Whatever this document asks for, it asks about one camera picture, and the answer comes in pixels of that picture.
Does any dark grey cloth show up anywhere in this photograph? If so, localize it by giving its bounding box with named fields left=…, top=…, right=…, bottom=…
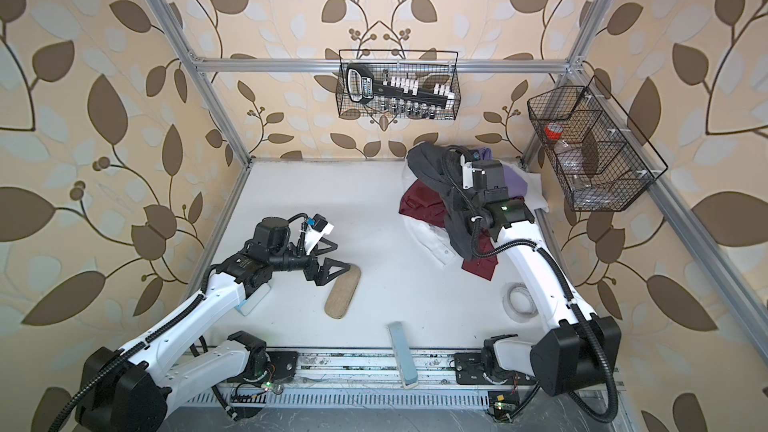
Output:
left=406, top=142, right=501, bottom=261

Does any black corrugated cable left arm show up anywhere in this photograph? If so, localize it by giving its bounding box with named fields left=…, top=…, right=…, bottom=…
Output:
left=47, top=290, right=208, bottom=432

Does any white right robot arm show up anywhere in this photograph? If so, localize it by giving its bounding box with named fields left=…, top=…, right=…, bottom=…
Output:
left=306, top=142, right=621, bottom=398

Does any white cloth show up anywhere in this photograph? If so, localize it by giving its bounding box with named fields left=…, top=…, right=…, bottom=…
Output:
left=399, top=161, right=549, bottom=268

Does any black wire basket right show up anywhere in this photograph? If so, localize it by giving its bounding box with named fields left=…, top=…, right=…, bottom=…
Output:
left=527, top=76, right=668, bottom=212

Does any purple cloth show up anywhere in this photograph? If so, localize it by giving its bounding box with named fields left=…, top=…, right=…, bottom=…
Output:
left=478, top=147, right=528, bottom=198

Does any beige oval pad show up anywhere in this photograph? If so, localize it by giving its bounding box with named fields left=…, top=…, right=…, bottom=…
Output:
left=324, top=265, right=361, bottom=320

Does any clear bottle red cap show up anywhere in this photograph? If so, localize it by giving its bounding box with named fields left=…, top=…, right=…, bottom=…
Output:
left=544, top=121, right=595, bottom=193

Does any light blue flat bar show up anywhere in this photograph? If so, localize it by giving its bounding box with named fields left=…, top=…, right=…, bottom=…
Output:
left=387, top=322, right=418, bottom=389

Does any white tape roll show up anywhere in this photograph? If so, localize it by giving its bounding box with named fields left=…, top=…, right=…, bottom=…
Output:
left=502, top=283, right=538, bottom=323

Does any light blue sponge block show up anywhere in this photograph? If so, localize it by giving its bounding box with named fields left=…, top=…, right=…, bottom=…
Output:
left=235, top=283, right=271, bottom=316

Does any black wire basket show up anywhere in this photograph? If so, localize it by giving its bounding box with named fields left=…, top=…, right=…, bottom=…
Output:
left=335, top=47, right=461, bottom=121
left=527, top=76, right=668, bottom=212

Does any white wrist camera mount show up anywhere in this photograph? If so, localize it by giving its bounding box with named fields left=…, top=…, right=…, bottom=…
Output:
left=303, top=214, right=334, bottom=255

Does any maroon cloth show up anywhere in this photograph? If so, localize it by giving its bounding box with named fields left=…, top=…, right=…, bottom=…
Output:
left=398, top=180, right=498, bottom=281

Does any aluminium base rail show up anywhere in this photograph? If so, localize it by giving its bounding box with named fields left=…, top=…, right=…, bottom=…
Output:
left=173, top=346, right=625, bottom=410

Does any black wire basket back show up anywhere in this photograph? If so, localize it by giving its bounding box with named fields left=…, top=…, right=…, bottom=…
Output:
left=335, top=47, right=461, bottom=121

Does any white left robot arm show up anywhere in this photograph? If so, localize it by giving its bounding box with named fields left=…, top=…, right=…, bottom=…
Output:
left=50, top=213, right=351, bottom=431

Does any black socket tool rail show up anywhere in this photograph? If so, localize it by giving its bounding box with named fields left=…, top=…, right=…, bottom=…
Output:
left=336, top=62, right=460, bottom=114

